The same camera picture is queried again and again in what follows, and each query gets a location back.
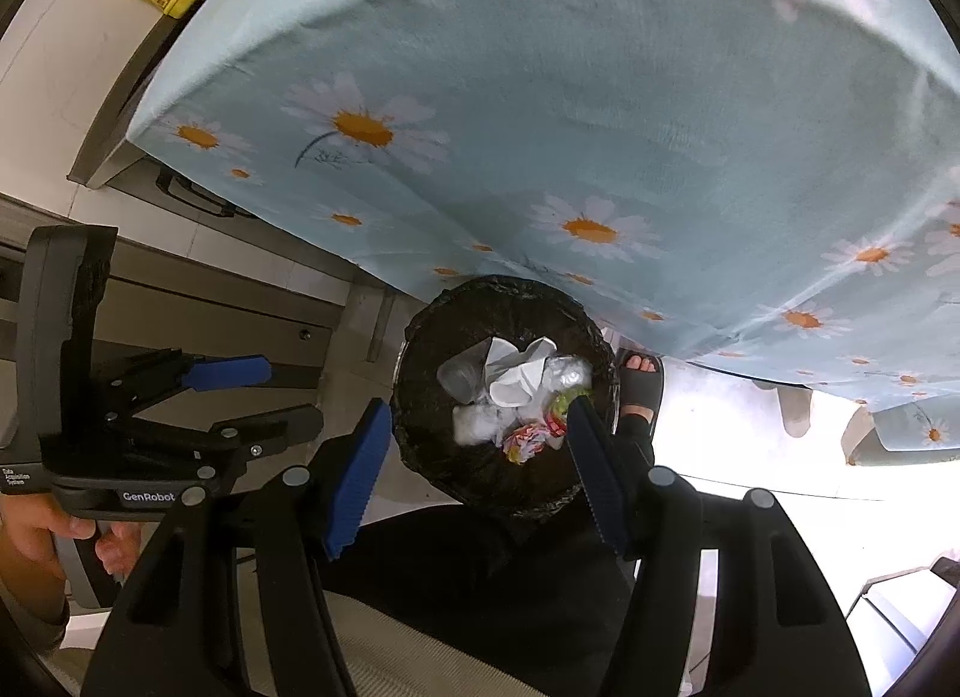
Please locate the person's left forearm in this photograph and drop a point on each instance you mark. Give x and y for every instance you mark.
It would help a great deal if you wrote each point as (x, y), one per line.
(34, 614)

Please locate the person's foot in slipper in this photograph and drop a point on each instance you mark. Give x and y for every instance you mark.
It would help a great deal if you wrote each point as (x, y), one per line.
(637, 385)

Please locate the trash bin with black bag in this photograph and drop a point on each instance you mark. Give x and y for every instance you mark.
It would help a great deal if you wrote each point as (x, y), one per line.
(450, 322)

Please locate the clear plastic cup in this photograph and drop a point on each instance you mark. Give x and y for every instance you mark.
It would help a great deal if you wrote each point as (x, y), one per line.
(461, 378)

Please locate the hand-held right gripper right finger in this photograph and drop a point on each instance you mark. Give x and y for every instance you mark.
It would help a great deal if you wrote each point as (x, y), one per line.
(594, 476)

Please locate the white towel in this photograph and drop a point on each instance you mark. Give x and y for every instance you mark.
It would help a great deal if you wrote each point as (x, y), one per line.
(476, 424)

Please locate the yellow snack wrapper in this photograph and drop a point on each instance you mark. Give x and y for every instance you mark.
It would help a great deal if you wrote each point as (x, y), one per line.
(564, 403)

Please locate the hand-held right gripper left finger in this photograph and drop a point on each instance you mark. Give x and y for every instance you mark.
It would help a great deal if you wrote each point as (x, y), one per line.
(360, 479)

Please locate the person's left hand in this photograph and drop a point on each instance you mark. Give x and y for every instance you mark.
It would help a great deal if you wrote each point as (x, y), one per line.
(37, 532)

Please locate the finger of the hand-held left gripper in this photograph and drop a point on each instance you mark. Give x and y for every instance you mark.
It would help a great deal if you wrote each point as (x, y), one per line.
(225, 370)
(270, 430)

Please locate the person's black pants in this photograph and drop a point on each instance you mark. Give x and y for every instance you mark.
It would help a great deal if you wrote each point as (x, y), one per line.
(487, 577)

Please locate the white tissue packet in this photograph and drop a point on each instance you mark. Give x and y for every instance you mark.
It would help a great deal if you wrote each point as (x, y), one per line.
(517, 374)

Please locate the pink snack wrapper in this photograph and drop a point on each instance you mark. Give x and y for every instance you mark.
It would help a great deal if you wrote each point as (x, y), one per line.
(529, 442)

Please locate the foil packet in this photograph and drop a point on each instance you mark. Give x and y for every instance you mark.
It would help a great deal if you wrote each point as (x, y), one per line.
(566, 370)

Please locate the daisy print blue tablecloth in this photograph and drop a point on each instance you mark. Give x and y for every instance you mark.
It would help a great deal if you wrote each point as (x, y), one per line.
(600, 104)

